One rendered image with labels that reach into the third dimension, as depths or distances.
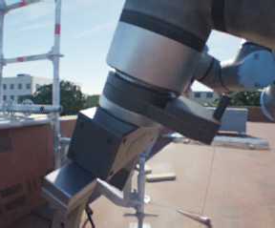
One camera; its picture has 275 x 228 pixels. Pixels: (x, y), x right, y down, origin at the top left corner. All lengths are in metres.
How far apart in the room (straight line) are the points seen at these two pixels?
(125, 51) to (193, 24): 0.06
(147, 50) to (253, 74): 0.38
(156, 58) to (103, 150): 0.09
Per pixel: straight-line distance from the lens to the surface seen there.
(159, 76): 0.18
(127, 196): 1.50
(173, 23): 0.18
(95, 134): 0.18
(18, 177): 1.73
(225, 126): 6.08
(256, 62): 0.54
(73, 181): 0.19
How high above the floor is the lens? 0.90
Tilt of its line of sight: 4 degrees down
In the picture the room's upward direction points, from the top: 1 degrees clockwise
